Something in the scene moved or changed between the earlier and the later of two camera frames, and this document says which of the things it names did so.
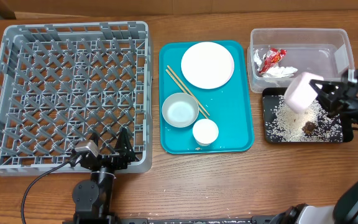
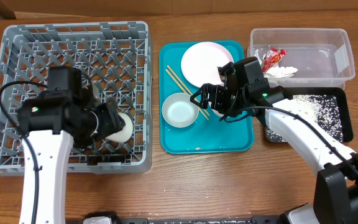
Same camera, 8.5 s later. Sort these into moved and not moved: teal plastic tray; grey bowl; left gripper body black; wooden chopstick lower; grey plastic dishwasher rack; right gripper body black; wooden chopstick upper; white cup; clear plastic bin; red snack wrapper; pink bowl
Moved: right gripper body black; left gripper body black; white cup; pink bowl
Not moved: teal plastic tray; wooden chopstick upper; grey plastic dishwasher rack; grey bowl; red snack wrapper; clear plastic bin; wooden chopstick lower
